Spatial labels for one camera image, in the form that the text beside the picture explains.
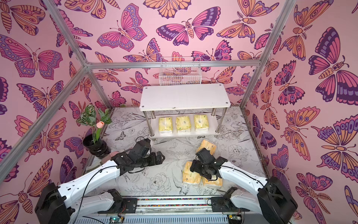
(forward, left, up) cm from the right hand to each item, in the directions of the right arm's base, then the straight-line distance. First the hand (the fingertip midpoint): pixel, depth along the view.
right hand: (192, 171), depth 83 cm
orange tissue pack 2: (-3, +2, +1) cm, 4 cm away
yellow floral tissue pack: (+29, +18, +7) cm, 35 cm away
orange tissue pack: (+16, -13, 0) cm, 21 cm away
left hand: (+5, +18, +8) cm, 21 cm away
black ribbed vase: (+9, +56, +8) cm, 58 cm away
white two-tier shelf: (+52, +6, -2) cm, 52 cm away
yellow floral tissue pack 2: (+31, +6, +7) cm, 32 cm away
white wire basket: (+61, +10, +25) cm, 67 cm away
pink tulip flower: (+15, +50, +25) cm, 58 cm away
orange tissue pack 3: (-6, -14, +1) cm, 15 cm away
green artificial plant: (+18, +56, +28) cm, 65 cm away
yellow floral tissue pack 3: (+32, -7, +7) cm, 33 cm away
